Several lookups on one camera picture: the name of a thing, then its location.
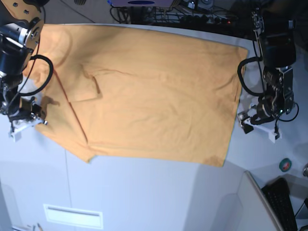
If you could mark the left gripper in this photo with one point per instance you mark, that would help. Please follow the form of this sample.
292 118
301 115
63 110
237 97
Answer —
267 110

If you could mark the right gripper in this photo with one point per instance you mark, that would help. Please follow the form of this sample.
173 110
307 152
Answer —
25 109

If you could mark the orange t-shirt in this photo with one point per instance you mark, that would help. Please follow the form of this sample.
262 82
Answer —
130 92

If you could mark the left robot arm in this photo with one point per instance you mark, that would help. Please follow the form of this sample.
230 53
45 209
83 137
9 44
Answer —
275 38

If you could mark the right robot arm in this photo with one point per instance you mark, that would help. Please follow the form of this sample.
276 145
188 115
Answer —
20 28

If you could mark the green tape roll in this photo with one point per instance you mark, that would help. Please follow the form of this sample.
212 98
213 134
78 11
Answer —
285 165

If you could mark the black keyboard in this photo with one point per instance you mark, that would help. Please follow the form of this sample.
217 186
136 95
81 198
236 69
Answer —
278 196

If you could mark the metal knob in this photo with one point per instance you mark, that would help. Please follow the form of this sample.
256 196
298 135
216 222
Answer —
305 171

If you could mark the grey side panel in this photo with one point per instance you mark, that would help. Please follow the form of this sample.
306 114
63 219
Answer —
246 210

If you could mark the blue white device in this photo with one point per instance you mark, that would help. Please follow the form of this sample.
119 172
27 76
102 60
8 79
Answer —
139 3

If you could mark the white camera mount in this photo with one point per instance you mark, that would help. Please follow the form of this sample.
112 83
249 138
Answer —
17 126
244 118

